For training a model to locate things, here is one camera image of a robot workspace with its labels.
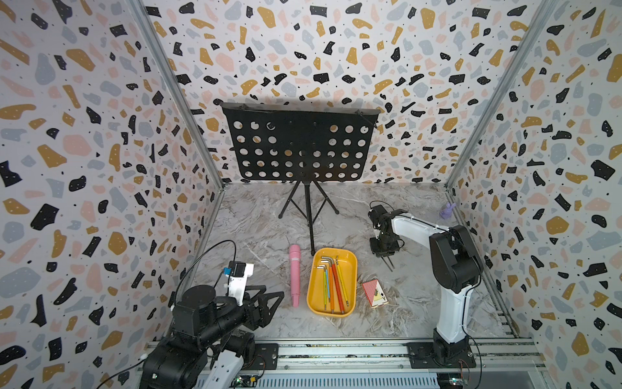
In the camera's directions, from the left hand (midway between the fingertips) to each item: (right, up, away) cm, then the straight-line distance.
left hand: (275, 292), depth 60 cm
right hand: (+34, +2, +38) cm, 51 cm away
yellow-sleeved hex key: (+18, -7, +30) cm, 36 cm away
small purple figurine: (+67, +19, +49) cm, 85 cm away
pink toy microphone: (+1, -4, +30) cm, 30 cm away
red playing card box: (+30, -10, +25) cm, 40 cm away
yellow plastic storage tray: (+21, -1, +33) cm, 39 cm away
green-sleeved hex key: (+12, -2, +32) cm, 35 cm away
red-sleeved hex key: (+16, -7, +29) cm, 34 cm away
